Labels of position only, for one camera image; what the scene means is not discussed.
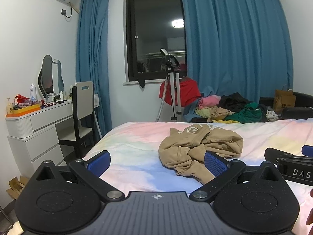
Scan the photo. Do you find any tan hoodie with white print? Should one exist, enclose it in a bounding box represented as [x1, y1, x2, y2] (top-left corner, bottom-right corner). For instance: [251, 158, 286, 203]
[158, 124, 244, 185]

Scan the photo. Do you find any right hand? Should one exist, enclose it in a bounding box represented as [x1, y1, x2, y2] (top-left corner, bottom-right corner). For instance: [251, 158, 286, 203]
[306, 189, 313, 225]

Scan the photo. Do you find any pastel rainbow bed cover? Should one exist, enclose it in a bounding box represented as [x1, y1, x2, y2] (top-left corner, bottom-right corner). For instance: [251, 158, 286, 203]
[80, 118, 313, 226]

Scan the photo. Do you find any brown paper bag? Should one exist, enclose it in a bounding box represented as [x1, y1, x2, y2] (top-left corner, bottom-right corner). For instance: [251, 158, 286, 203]
[273, 85, 296, 113]

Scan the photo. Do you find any beige garment in pile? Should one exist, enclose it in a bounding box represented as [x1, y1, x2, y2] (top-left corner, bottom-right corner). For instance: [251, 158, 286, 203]
[207, 106, 235, 122]

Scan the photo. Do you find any green garment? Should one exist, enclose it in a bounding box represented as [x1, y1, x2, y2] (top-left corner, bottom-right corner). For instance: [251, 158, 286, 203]
[224, 102, 266, 124]

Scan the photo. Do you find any white vanity desk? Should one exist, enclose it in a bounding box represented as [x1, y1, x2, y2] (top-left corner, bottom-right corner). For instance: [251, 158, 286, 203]
[5, 100, 73, 178]

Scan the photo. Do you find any blue garment in pile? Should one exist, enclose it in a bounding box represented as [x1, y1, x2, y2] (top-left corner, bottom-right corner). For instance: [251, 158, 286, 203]
[183, 87, 216, 122]

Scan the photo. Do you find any black garment pile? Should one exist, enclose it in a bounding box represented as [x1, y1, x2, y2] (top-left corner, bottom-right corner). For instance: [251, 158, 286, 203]
[217, 92, 251, 113]

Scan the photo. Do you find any pink garment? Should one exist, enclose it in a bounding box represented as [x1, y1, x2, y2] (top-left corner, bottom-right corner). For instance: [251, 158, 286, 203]
[198, 95, 221, 109]

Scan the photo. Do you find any cardboard box on floor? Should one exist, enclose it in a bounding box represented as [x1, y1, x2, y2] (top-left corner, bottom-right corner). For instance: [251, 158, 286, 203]
[6, 176, 29, 200]

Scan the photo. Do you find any black and beige chair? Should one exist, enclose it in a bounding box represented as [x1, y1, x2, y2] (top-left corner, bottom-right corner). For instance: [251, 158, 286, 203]
[59, 81, 96, 158]

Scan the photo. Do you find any red garment on tripod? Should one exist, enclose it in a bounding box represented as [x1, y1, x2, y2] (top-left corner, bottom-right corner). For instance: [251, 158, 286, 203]
[159, 77, 202, 108]

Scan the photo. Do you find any orange box on desk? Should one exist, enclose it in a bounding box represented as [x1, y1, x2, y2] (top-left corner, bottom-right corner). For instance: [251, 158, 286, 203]
[6, 104, 41, 118]

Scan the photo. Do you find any white spray bottle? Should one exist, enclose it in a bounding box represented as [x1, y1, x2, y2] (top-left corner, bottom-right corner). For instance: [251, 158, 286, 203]
[30, 84, 37, 102]

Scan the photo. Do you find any wavy vanity mirror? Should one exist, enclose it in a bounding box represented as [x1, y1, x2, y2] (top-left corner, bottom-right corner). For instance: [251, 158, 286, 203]
[38, 55, 64, 102]

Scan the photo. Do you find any blue curtain left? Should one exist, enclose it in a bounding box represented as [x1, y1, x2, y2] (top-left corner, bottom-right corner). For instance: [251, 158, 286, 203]
[75, 0, 112, 136]

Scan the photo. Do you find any blue curtain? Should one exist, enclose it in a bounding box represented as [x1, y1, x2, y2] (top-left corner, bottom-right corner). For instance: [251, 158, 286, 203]
[75, 0, 112, 136]
[182, 0, 293, 101]

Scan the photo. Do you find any silver tripod with phone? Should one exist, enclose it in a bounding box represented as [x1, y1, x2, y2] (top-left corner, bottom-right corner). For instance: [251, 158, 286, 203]
[156, 48, 182, 122]

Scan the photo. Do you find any blue curtain right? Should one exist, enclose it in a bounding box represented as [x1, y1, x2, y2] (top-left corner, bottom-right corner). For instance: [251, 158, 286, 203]
[182, 0, 293, 101]

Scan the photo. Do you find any dark window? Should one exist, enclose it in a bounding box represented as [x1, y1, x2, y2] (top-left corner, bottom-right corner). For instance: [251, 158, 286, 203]
[126, 0, 187, 82]

